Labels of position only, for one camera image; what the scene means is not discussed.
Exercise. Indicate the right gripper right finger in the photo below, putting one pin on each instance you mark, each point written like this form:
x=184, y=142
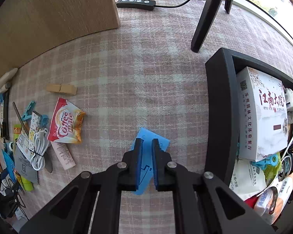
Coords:
x=202, y=203

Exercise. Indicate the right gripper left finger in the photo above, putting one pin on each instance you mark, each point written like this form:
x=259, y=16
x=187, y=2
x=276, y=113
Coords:
x=90, y=203

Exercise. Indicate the green plastic container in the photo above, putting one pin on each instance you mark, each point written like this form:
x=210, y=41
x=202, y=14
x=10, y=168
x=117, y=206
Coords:
x=26, y=184

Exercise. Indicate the pink small bottle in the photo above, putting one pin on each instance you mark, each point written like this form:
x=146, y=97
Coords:
x=64, y=156

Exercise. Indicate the grey paper envelope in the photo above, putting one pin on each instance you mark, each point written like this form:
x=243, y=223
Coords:
x=24, y=168

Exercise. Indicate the black storage tray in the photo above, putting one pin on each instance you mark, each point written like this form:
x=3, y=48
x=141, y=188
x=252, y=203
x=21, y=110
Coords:
x=223, y=126

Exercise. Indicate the printed snack sachet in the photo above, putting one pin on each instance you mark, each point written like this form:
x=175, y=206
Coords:
x=25, y=145

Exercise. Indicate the Coffee mate sachet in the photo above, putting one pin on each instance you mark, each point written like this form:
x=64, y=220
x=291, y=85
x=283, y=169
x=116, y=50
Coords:
x=66, y=123

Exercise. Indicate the patterned white lighter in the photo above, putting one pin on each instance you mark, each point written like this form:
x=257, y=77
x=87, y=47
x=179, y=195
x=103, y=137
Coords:
x=33, y=129

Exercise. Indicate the teal plastic clothespin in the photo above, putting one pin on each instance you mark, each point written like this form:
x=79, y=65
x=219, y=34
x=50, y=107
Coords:
x=27, y=115

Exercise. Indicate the green tea sachet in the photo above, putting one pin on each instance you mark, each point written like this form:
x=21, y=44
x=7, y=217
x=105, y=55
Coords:
x=16, y=131

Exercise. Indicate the white gift box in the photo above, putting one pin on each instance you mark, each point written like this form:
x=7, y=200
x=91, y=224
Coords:
x=263, y=116

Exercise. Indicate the wooden clothespin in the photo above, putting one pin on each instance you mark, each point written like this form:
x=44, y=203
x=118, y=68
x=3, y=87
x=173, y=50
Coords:
x=62, y=88

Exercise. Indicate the black pouch with tag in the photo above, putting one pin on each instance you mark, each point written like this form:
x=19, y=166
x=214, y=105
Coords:
x=4, y=104

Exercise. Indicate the white round device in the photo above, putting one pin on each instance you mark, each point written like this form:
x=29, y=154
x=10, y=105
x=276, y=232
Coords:
x=289, y=104

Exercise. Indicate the wooden board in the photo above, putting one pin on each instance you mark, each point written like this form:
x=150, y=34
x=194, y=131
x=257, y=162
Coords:
x=29, y=28

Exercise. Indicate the black cable remote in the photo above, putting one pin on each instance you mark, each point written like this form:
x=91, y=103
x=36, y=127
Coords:
x=136, y=4

